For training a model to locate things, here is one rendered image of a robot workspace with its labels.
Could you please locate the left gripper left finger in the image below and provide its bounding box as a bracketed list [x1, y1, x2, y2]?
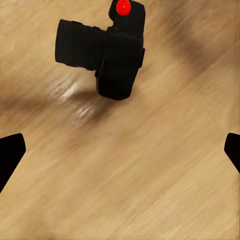
[0, 133, 26, 193]

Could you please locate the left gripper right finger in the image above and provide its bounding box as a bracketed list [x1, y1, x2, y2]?
[224, 133, 240, 173]

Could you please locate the digital camera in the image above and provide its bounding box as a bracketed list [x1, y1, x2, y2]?
[55, 0, 146, 101]

